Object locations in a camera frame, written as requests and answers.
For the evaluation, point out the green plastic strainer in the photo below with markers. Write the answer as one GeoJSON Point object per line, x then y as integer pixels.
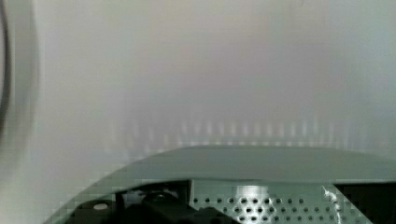
{"type": "Point", "coordinates": [252, 184]}

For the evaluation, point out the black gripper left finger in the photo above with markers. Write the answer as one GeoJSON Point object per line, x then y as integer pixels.
{"type": "Point", "coordinates": [161, 203]}

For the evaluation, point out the grey round plate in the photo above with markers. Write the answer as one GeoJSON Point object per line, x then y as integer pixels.
{"type": "Point", "coordinates": [6, 67]}

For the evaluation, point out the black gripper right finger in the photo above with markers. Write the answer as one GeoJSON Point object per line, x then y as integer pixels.
{"type": "Point", "coordinates": [375, 200]}

